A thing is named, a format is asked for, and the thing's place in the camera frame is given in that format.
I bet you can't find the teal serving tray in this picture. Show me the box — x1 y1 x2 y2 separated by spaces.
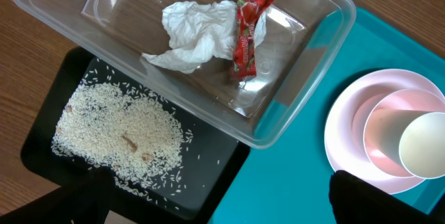
211 8 444 223

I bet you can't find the pink bowl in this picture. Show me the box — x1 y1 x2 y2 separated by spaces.
363 88 444 179

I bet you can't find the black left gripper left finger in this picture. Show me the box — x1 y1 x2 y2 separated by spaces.
1 168 115 224

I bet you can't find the pink plate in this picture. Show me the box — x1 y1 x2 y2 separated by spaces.
324 69 444 194

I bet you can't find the clear plastic bin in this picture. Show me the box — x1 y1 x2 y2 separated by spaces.
13 0 357 148

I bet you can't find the white napkin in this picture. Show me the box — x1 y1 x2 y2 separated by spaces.
142 0 266 74

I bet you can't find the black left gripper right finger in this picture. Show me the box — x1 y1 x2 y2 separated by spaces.
329 170 444 224

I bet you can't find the white rice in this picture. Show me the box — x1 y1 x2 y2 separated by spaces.
51 58 222 211

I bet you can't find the red candy wrapper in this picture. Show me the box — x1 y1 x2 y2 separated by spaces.
231 0 274 81

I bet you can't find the cream paper cup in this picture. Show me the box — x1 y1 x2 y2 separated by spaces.
367 109 444 179

